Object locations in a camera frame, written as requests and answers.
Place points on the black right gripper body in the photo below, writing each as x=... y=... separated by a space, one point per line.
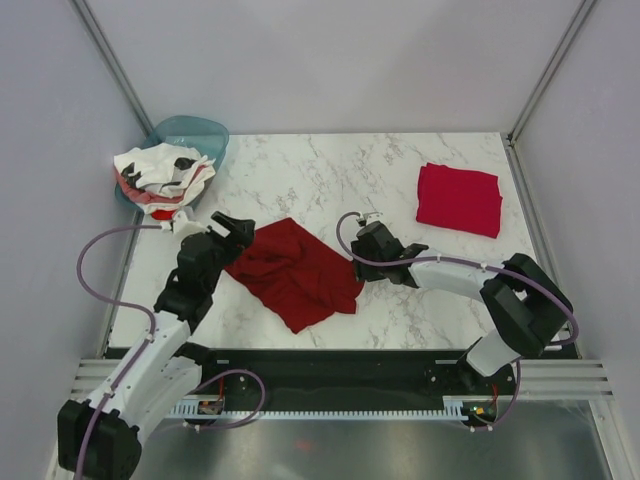
x=369 y=271

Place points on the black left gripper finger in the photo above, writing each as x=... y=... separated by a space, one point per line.
x=221 y=224
x=242 y=233

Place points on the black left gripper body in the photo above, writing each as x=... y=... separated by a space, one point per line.
x=225 y=252

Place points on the dark red t-shirt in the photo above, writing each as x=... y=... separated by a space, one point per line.
x=296 y=275

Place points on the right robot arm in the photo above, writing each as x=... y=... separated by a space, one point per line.
x=527 y=308

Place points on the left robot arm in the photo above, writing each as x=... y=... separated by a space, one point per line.
x=102 y=436

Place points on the small red garment in basket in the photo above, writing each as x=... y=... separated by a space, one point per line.
x=163 y=215

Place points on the white patterned t-shirt pile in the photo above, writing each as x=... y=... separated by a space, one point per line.
x=164 y=177

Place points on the teal plastic basket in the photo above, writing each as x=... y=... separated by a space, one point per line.
x=207 y=136

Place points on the folded bright red t-shirt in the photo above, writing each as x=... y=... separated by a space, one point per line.
x=457 y=199

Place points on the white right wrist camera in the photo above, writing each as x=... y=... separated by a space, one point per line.
x=367 y=217

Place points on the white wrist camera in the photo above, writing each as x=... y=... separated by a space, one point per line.
x=367 y=217
x=184 y=224

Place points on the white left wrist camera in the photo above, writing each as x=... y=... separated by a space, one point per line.
x=184 y=224

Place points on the light blue cable duct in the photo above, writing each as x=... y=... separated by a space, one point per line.
x=192 y=409

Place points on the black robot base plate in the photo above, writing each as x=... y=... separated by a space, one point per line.
x=331 y=380

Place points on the aluminium front rail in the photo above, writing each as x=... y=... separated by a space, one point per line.
x=540 y=379

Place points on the left aluminium frame post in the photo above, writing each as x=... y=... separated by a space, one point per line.
x=89 y=21

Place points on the aluminium frame post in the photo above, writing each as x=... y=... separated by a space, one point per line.
x=89 y=21
x=561 y=51

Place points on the right aluminium frame post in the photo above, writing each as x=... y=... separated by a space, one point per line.
x=561 y=51

